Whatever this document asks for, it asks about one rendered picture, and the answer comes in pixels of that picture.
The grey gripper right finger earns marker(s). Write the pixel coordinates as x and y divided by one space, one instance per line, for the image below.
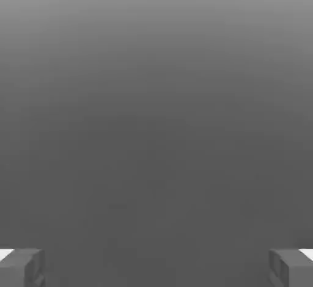
293 267

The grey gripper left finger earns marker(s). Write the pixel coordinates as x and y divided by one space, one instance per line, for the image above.
19 267

